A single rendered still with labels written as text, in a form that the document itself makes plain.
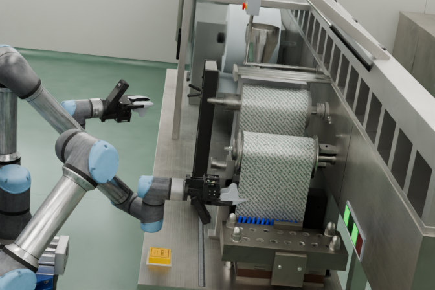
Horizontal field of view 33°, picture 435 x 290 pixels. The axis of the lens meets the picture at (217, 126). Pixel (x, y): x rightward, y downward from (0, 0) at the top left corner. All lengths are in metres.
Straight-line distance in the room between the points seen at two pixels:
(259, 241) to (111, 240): 2.13
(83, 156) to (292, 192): 0.74
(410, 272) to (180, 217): 1.23
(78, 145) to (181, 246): 0.59
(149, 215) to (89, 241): 1.95
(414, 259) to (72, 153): 1.03
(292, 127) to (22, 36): 5.83
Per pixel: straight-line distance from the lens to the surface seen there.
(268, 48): 3.07
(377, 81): 2.14
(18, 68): 2.56
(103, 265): 4.19
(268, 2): 3.34
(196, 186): 2.45
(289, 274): 2.39
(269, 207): 2.51
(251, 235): 2.42
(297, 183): 2.49
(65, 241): 2.82
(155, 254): 2.46
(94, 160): 2.14
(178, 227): 2.69
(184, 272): 2.43
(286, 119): 2.65
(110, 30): 8.05
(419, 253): 1.69
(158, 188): 2.44
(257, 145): 2.43
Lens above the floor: 2.14
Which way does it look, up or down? 20 degrees down
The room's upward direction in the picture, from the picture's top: 7 degrees clockwise
